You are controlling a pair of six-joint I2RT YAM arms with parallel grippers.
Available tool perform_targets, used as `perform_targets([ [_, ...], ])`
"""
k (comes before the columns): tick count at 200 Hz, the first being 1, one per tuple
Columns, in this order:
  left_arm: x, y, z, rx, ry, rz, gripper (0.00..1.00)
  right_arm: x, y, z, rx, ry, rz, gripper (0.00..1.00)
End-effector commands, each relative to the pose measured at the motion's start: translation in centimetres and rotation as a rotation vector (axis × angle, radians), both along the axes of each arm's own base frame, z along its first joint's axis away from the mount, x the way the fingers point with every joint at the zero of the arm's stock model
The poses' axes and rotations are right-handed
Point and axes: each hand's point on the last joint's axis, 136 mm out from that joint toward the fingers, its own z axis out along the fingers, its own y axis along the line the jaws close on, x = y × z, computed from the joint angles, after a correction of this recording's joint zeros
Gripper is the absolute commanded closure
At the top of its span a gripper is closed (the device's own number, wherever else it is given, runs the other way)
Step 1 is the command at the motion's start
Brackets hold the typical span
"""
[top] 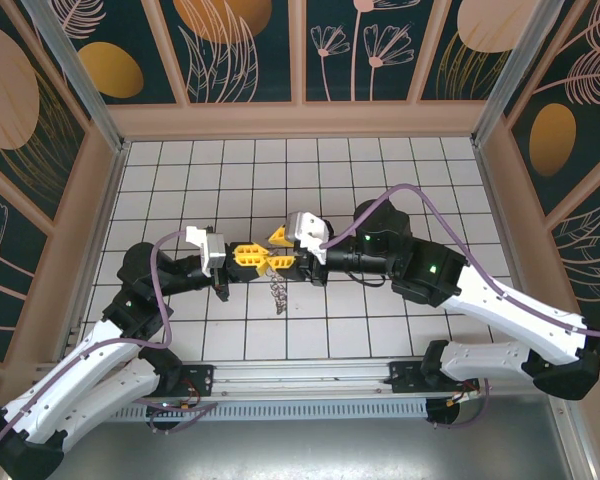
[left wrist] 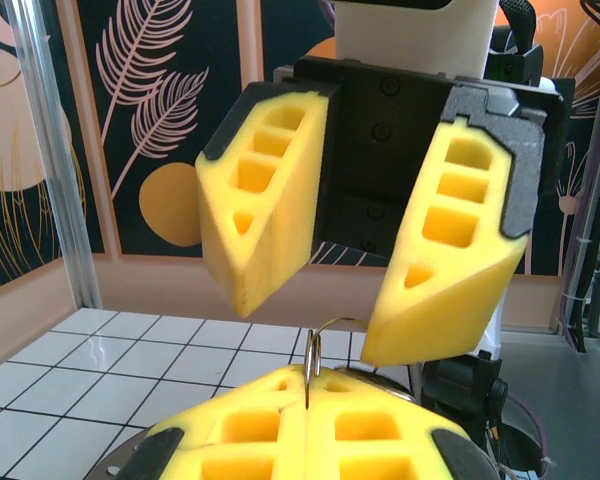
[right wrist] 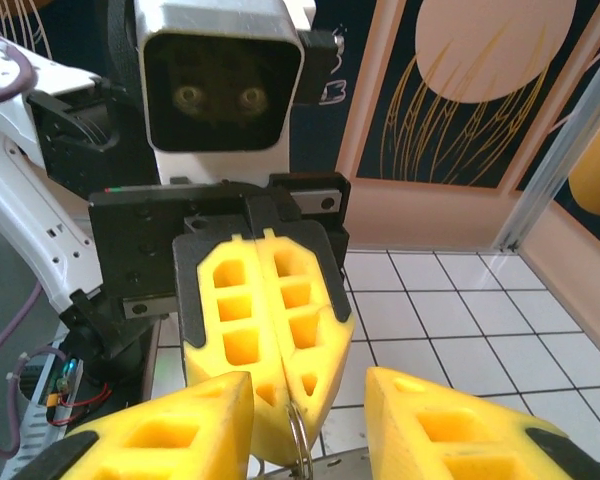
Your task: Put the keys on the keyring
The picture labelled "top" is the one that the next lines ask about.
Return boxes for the silver metal chain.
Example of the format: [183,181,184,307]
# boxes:
[266,232,292,317]

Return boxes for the black mounting plate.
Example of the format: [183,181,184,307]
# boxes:
[179,364,216,399]
[388,360,427,396]

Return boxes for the grey metal base sheet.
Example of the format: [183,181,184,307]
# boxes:
[32,418,581,480]

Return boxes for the aluminium side rail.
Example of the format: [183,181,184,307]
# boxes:
[49,141,131,374]
[472,142,600,480]

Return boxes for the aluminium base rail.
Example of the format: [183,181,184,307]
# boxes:
[179,360,426,399]

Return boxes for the short purple base cable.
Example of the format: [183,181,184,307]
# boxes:
[124,392,220,435]
[429,377,492,431]

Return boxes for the red power wires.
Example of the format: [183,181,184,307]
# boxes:
[447,389,481,406]
[177,382,204,416]

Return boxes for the grey slotted cable duct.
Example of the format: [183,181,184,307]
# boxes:
[114,398,429,424]

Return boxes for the aluminium frame post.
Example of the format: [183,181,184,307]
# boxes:
[22,0,130,154]
[470,0,567,149]

